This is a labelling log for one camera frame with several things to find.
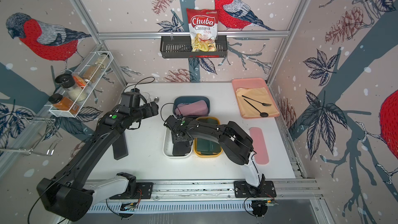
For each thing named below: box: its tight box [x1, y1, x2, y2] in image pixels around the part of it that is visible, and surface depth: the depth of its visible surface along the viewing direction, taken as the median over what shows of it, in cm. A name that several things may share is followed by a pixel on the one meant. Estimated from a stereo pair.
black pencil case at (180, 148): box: [172, 141, 191, 157], surface depth 84 cm
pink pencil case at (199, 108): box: [175, 100, 209, 117], surface depth 105 cm
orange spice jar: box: [48, 93, 80, 115], surface depth 62 cm
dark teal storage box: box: [172, 95, 211, 118], surface depth 106 cm
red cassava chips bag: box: [186, 8, 219, 52], surface depth 85 cm
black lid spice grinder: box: [54, 73, 88, 102], surface depth 67 cm
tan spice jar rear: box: [82, 52, 110, 83], surface depth 81 cm
